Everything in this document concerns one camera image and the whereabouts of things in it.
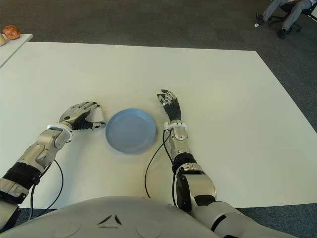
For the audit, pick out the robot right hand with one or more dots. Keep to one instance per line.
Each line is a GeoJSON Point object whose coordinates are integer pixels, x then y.
{"type": "Point", "coordinates": [174, 109]}

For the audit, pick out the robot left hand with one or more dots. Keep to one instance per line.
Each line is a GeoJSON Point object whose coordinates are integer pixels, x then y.
{"type": "Point", "coordinates": [74, 115]}

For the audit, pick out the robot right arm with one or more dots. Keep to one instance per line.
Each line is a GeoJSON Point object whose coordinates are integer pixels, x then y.
{"type": "Point", "coordinates": [198, 183]}

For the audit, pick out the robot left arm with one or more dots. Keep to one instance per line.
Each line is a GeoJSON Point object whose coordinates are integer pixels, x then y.
{"type": "Point", "coordinates": [34, 153]}

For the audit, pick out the blue plate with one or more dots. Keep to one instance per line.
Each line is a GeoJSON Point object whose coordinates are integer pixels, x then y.
{"type": "Point", "coordinates": [131, 131]}

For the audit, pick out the white side table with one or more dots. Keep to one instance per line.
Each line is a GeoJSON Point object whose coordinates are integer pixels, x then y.
{"type": "Point", "coordinates": [12, 47]}

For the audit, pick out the red-brown fruit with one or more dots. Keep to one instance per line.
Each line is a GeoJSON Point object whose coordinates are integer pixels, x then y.
{"type": "Point", "coordinates": [11, 32]}

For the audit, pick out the pale yellow fruit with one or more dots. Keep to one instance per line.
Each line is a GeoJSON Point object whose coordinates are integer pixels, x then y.
{"type": "Point", "coordinates": [2, 39]}

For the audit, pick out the grey robot torso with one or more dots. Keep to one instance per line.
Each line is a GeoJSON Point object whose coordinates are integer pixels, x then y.
{"type": "Point", "coordinates": [136, 218]}

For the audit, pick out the black office chair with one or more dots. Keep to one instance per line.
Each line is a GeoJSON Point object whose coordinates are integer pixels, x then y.
{"type": "Point", "coordinates": [275, 18]}

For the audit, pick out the seated person in grey trousers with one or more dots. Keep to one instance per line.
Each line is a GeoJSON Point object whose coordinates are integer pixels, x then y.
{"type": "Point", "coordinates": [289, 15]}

